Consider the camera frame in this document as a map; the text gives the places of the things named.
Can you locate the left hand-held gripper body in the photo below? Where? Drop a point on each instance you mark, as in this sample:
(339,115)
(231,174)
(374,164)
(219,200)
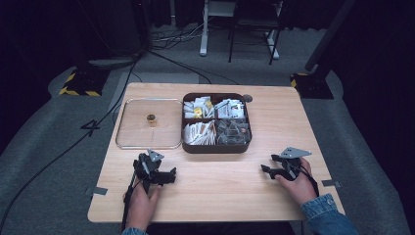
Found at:
(145,169)

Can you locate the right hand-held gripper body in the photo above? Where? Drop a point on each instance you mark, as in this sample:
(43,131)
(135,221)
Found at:
(291,163)

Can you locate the person's right hand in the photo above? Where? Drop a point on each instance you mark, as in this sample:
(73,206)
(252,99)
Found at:
(300,187)

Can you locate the person's left hand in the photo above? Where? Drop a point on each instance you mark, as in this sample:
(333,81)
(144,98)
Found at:
(141,205)

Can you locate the clear square lid gold knob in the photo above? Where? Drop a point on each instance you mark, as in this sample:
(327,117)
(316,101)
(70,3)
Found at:
(137,137)

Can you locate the grey tape strip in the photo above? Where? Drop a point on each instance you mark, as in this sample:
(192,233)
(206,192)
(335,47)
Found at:
(100,191)
(331,183)

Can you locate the pile of white brown sachets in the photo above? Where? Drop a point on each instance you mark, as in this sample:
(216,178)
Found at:
(199,133)

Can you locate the brown four-compartment box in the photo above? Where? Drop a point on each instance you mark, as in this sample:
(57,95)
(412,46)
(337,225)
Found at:
(215,149)

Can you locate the round dark table grommet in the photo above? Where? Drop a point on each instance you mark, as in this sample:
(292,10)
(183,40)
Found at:
(248,98)

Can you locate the pile of white grey packets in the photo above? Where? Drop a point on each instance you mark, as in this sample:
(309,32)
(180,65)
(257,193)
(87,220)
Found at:
(230,109)

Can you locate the pile of white yellow packets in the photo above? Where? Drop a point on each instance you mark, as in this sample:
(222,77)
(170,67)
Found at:
(197,107)

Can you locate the black yellow striped stand base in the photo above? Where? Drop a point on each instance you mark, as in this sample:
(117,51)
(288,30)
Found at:
(313,86)
(84,83)

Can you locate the grey slanted stand pole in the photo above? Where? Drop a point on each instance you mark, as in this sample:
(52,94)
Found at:
(329,32)

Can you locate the black metal chair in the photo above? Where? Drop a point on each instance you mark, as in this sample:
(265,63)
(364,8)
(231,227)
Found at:
(254,23)

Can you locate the white desk frame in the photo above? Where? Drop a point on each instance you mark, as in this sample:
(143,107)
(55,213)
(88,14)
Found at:
(204,36)

